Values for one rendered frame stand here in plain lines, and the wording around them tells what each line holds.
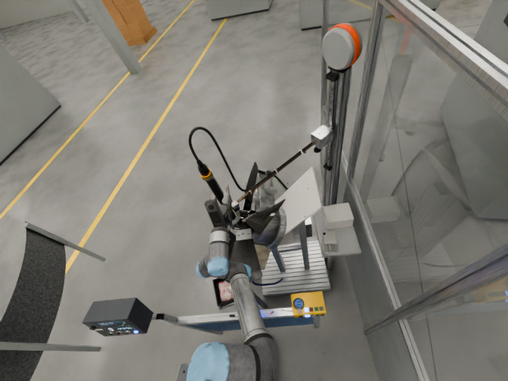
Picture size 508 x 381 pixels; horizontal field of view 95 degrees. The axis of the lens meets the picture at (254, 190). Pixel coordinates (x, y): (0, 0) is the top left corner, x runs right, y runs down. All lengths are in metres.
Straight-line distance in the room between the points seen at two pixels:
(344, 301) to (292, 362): 0.67
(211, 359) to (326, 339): 1.77
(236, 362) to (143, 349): 2.21
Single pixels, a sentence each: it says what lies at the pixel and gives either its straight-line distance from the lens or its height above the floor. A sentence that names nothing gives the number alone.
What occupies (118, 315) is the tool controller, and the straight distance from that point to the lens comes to 1.47.
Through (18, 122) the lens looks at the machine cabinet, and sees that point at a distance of 7.23.
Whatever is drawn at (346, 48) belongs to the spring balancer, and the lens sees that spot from 1.08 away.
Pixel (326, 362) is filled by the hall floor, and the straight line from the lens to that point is 2.37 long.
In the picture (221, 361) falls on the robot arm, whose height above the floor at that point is 1.73.
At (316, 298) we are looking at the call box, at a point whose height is 1.07.
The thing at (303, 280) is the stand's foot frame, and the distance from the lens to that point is 2.38.
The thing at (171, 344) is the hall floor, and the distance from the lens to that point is 2.72.
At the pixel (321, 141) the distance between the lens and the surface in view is 1.26.
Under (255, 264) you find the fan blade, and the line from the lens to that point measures 1.27.
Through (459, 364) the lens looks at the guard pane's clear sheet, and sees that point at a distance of 1.08.
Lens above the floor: 2.37
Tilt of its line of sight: 53 degrees down
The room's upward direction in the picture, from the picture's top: 21 degrees counter-clockwise
